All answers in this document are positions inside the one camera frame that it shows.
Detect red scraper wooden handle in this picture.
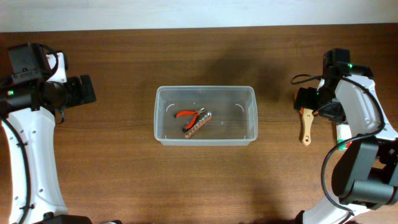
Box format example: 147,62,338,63
300,108,314,146

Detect clear pack of coloured markers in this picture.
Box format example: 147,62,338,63
336,124,352,151

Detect clear plastic container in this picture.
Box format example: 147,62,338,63
154,86,259,146

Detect orange socket bit rail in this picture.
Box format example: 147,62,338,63
185,112,212,139

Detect red handled cutting pliers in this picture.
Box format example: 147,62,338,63
173,107,206,133

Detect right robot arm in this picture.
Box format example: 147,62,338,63
294,49,397,223

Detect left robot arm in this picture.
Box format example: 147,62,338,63
1,43,96,223

